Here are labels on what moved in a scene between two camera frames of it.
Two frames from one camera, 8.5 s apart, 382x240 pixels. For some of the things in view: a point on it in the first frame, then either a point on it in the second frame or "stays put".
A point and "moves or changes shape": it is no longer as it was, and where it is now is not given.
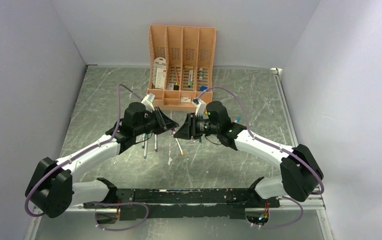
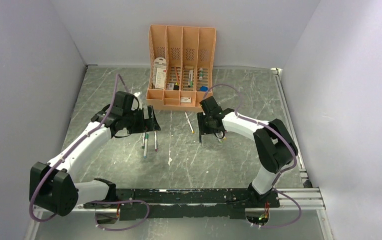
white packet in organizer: (159, 73) stays put
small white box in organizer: (186, 99) stays put
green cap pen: (146, 144) stays put
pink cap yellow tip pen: (178, 142) moves or changes shape
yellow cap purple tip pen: (155, 142) stays put
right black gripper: (189, 130) → (202, 129)
